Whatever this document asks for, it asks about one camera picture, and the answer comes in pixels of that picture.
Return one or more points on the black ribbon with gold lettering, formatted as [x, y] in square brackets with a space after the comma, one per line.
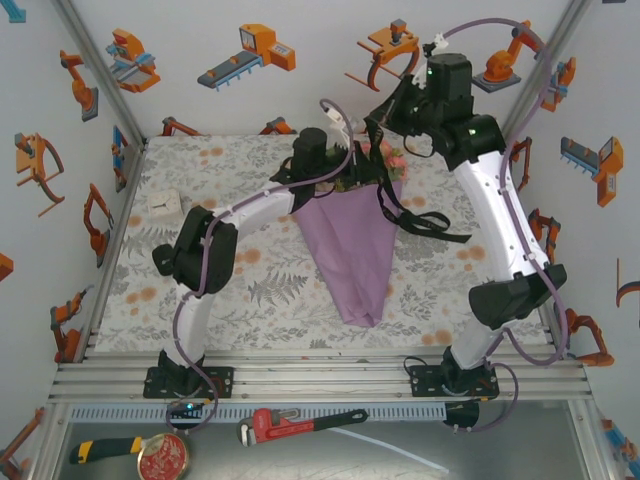
[425, 225]

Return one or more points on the pink and purple wrapping paper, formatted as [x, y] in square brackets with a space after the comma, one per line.
[350, 250]

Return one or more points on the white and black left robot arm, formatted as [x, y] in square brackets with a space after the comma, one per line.
[250, 207]

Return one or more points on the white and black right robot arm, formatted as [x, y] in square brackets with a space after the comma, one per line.
[495, 210]

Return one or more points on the white square alarm clock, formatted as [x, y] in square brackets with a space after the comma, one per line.
[163, 206]

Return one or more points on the floral patterned tablecloth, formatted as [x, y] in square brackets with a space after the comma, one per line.
[250, 310]

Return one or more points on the black controller box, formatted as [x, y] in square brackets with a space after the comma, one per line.
[186, 411]
[462, 415]

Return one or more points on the red pipe wrench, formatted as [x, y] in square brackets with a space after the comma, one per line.
[285, 425]

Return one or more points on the white plastic strip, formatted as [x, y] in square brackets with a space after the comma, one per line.
[400, 450]

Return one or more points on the grey metal lower shelf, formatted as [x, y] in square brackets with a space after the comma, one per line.
[500, 450]

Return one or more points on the red round tin lid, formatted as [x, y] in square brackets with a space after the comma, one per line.
[165, 456]

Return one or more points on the yellow and black utility knife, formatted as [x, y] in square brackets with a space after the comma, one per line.
[105, 447]

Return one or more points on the aluminium extrusion frame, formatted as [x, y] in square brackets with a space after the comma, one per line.
[320, 380]

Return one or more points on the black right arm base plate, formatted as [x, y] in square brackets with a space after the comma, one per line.
[425, 382]

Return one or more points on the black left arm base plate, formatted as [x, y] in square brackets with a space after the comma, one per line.
[220, 382]

